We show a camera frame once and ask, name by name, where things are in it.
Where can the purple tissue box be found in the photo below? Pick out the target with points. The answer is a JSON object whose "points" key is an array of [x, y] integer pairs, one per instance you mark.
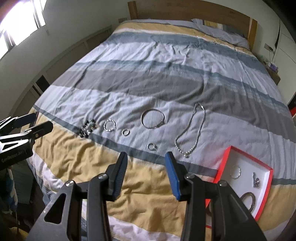
{"points": [[274, 68]]}

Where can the large silver bangle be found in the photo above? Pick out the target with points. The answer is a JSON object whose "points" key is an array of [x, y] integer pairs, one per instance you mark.
{"points": [[152, 118]]}

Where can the wall socket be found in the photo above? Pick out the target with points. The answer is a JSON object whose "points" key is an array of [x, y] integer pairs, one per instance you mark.
{"points": [[270, 49]]}

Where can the red jewelry box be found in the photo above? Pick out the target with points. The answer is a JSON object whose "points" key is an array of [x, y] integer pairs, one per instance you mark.
{"points": [[236, 165]]}

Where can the striped bed duvet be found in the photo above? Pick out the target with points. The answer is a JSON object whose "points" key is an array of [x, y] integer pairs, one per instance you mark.
{"points": [[158, 86]]}

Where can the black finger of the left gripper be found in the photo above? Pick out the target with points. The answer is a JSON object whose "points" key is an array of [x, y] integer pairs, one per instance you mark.
{"points": [[38, 131]]}

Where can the grey striped pillow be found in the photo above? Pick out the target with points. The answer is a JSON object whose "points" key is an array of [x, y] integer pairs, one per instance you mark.
{"points": [[226, 33]]}

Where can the window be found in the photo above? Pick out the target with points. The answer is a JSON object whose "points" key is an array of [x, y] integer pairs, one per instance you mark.
{"points": [[20, 22]]}

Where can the dark brown bangle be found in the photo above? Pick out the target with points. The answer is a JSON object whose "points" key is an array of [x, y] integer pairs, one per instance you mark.
{"points": [[249, 200]]}

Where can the silver wristwatch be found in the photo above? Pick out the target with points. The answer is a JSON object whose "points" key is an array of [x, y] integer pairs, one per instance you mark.
{"points": [[256, 180]]}

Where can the wooden headboard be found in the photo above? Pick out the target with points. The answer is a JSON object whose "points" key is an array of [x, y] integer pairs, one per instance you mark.
{"points": [[187, 10]]}

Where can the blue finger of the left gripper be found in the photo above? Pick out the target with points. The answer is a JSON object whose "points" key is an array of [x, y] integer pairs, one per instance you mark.
{"points": [[23, 120]]}

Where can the wooden nightstand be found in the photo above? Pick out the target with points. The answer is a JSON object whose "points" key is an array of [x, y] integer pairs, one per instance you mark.
{"points": [[273, 74]]}

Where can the white wardrobe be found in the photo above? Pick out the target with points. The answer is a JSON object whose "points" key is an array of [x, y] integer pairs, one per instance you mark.
{"points": [[285, 61]]}

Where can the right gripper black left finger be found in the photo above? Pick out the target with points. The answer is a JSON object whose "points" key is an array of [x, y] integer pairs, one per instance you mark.
{"points": [[61, 218]]}

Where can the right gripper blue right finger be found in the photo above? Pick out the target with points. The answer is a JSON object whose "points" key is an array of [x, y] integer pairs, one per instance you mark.
{"points": [[230, 218]]}

